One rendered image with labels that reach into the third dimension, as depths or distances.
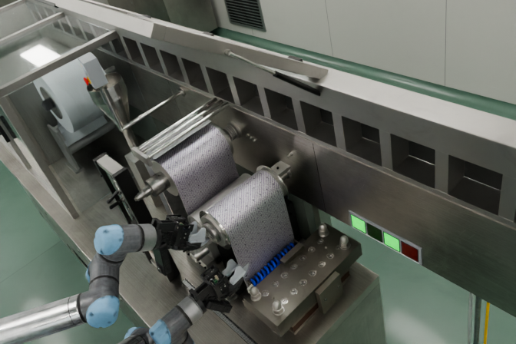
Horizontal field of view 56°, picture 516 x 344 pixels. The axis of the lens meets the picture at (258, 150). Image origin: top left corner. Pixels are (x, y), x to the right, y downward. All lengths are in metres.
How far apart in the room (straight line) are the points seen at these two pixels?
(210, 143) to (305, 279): 0.55
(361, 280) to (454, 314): 1.08
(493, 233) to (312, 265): 0.64
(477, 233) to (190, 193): 0.89
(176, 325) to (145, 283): 0.50
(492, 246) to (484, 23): 2.71
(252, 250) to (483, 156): 0.81
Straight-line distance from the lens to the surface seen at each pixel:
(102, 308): 1.28
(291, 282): 1.61
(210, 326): 1.76
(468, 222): 1.24
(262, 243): 1.61
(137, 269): 2.03
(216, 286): 1.51
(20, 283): 3.77
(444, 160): 1.16
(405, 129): 1.17
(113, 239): 1.30
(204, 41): 1.03
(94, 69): 1.72
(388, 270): 2.90
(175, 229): 1.42
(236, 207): 1.49
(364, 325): 1.86
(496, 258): 1.28
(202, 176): 1.64
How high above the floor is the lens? 2.31
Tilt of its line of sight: 36 degrees down
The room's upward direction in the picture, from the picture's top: 16 degrees counter-clockwise
